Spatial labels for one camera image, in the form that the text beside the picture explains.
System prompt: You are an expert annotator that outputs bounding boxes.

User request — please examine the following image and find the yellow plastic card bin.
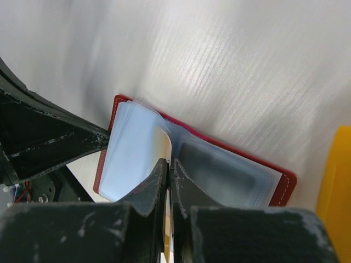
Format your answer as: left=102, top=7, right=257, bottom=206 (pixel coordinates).
left=316, top=126, right=350, bottom=262

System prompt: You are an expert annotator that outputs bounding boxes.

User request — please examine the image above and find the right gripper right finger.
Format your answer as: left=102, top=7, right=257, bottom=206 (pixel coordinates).
left=169, top=161, right=338, bottom=262

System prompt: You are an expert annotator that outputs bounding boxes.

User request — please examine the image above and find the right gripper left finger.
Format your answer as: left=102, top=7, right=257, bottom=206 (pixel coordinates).
left=1, top=159, right=164, bottom=262

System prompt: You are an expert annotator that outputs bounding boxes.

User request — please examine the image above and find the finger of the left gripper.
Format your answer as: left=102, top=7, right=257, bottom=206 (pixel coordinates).
left=1, top=61, right=110, bottom=186

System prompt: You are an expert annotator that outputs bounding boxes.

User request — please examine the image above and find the red leather card holder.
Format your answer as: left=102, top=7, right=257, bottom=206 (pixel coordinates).
left=93, top=95, right=297, bottom=207

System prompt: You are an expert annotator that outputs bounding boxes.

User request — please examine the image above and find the gold credit card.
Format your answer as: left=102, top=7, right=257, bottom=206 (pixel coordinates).
left=153, top=127, right=172, bottom=248

